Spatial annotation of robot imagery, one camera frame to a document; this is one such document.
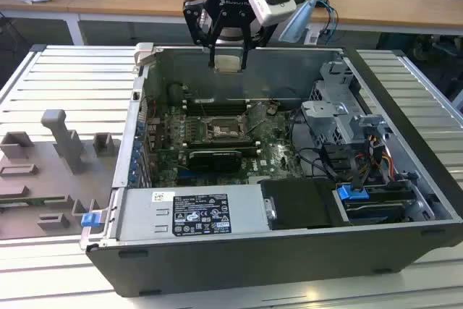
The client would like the black graphics card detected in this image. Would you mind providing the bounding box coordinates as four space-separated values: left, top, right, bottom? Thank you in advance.
187 149 242 173

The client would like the pale grey case latch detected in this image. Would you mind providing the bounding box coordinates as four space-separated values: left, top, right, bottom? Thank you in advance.
133 41 157 68

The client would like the grey metal disk bay cage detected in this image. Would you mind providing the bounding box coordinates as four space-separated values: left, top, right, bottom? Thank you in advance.
300 61 363 148

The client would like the silver power supply unit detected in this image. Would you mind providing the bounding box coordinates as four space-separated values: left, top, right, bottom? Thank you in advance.
117 185 272 241

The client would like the black RAM slot row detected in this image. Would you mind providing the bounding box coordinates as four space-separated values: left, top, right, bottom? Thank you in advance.
184 100 252 115
183 140 261 154

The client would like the yellow red wire bundle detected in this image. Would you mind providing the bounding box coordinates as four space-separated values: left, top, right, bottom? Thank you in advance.
363 134 395 182

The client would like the blue hanging cable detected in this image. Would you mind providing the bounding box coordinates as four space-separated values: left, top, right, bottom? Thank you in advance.
314 0 340 46

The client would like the black disk wire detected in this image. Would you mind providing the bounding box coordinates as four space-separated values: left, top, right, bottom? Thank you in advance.
323 144 365 194

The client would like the metal socket cover frame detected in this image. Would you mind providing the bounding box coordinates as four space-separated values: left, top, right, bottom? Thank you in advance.
237 102 274 135

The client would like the hard disk in blue carrier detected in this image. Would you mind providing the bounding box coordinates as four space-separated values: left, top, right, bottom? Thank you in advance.
334 184 417 227

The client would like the blue plastic latch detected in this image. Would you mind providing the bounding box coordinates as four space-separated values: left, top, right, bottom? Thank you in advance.
81 213 99 229

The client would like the grey parts rack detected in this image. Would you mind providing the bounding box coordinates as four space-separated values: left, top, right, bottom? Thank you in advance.
0 109 122 241

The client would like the black round board component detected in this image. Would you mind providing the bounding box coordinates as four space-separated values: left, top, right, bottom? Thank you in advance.
167 82 186 103

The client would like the green motherboard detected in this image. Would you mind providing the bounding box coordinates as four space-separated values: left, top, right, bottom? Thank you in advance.
144 101 312 187

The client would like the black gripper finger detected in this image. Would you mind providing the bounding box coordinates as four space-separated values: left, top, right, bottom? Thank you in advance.
240 10 280 71
182 0 225 69

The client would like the black open PC case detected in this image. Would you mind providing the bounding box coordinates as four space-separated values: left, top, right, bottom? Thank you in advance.
80 41 463 297

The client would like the pale blue teach pendant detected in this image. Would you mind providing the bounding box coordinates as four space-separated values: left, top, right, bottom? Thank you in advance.
277 0 320 44

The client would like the black CPU socket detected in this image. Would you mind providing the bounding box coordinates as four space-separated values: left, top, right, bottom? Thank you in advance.
203 115 253 144

